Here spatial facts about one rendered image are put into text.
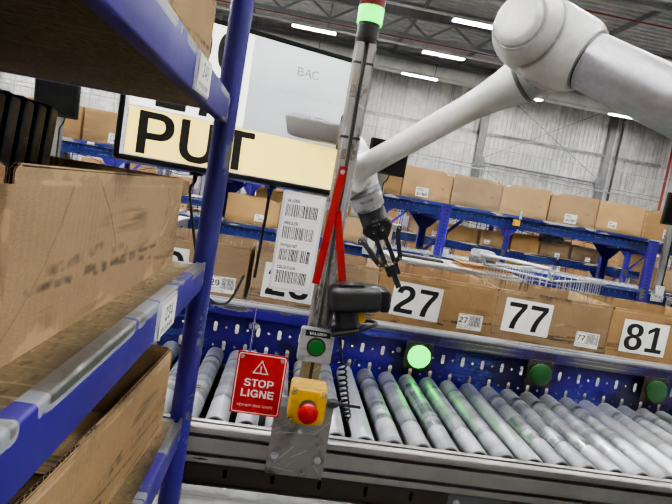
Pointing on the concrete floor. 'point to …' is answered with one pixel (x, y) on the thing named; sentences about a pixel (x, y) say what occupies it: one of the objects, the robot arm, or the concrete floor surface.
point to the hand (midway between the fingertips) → (394, 275)
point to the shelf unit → (82, 47)
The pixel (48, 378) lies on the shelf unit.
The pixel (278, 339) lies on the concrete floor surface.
